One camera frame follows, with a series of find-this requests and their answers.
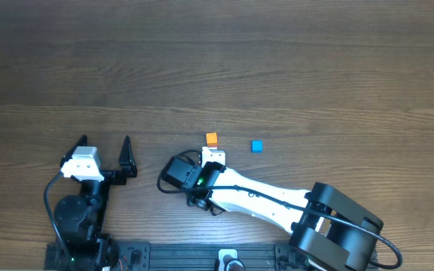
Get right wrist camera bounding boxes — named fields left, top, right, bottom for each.
left=200, top=146, right=226, bottom=166

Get mounting rail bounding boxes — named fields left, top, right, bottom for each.
left=45, top=240, right=378, bottom=271

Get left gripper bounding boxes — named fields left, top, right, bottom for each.
left=59, top=134, right=138, bottom=186

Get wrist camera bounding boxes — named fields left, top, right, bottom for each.
left=200, top=146, right=226, bottom=166
left=60, top=145, right=105, bottom=183

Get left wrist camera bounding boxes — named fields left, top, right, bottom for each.
left=60, top=145, right=105, bottom=183

